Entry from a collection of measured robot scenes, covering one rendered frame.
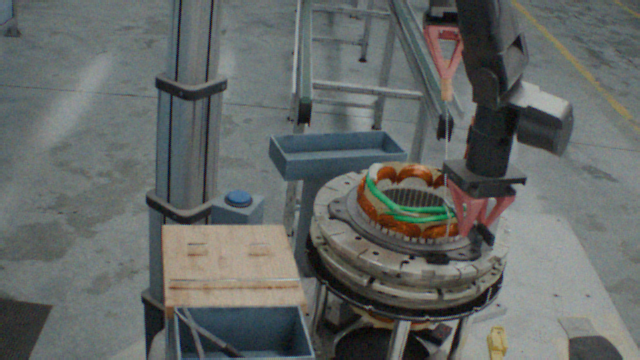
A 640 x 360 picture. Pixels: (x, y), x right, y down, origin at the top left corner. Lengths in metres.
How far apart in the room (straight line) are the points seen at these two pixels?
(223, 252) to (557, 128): 0.50
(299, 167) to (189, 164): 0.21
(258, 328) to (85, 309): 1.72
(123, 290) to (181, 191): 1.36
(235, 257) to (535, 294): 0.79
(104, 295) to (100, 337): 0.24
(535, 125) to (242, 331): 0.47
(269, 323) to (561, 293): 0.85
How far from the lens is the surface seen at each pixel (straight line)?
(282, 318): 0.99
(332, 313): 1.34
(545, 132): 0.90
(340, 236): 1.08
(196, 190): 1.44
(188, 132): 1.37
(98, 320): 2.62
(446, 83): 1.07
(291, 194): 3.01
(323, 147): 1.48
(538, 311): 1.59
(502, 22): 0.85
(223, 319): 0.98
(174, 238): 1.10
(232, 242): 1.10
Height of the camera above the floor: 1.67
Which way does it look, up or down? 28 degrees down
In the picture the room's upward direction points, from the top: 8 degrees clockwise
